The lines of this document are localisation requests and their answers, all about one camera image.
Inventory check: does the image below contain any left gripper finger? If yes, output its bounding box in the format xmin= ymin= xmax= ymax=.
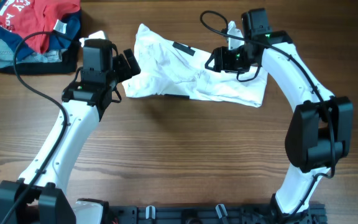
xmin=124 ymin=49 xmax=141 ymax=77
xmin=121 ymin=54 xmax=135 ymax=82

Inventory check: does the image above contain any white t-shirt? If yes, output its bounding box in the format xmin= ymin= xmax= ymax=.
xmin=122 ymin=24 xmax=268 ymax=108

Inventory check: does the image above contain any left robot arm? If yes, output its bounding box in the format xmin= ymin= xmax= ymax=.
xmin=0 ymin=39 xmax=140 ymax=223

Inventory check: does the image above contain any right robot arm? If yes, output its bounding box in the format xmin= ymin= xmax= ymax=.
xmin=205 ymin=8 xmax=354 ymax=223

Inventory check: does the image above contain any black folded garment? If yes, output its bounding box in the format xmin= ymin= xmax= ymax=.
xmin=0 ymin=31 xmax=81 ymax=75

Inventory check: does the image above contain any navy blue folded garment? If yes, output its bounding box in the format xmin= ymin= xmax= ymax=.
xmin=0 ymin=8 xmax=82 ymax=62

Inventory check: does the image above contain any light blue denim garment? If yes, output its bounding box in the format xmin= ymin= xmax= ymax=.
xmin=0 ymin=39 xmax=66 ymax=68

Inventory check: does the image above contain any right black cable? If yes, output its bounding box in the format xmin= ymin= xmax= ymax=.
xmin=200 ymin=10 xmax=337 ymax=218

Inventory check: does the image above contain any black cable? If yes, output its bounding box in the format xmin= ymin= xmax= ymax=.
xmin=200 ymin=10 xmax=337 ymax=218
xmin=0 ymin=30 xmax=80 ymax=224

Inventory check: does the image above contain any left black cable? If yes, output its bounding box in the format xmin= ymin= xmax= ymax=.
xmin=0 ymin=30 xmax=80 ymax=224

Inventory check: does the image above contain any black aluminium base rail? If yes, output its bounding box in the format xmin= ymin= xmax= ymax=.
xmin=104 ymin=203 xmax=328 ymax=224

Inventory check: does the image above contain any left white rail clip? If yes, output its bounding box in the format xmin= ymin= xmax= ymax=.
xmin=145 ymin=205 xmax=156 ymax=220

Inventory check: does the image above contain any white rail clip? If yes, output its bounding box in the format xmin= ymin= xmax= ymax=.
xmin=215 ymin=203 xmax=227 ymax=219
xmin=145 ymin=205 xmax=156 ymax=220

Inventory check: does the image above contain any right white rail clip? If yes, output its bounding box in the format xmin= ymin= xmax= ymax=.
xmin=215 ymin=203 xmax=227 ymax=219

